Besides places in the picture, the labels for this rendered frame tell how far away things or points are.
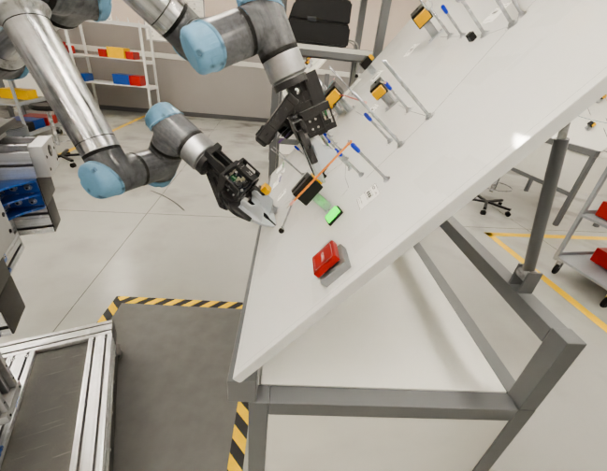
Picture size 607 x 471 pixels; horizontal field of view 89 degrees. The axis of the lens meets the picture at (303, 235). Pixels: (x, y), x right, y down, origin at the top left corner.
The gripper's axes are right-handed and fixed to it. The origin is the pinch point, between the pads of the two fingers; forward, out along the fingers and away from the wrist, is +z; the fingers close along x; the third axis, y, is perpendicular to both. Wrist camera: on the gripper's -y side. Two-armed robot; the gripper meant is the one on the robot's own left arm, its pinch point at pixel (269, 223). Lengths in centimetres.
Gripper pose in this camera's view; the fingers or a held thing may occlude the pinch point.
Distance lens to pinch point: 71.9
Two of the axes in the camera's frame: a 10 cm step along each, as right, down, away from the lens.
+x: 5.6, -6.2, 5.5
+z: 7.3, 6.8, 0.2
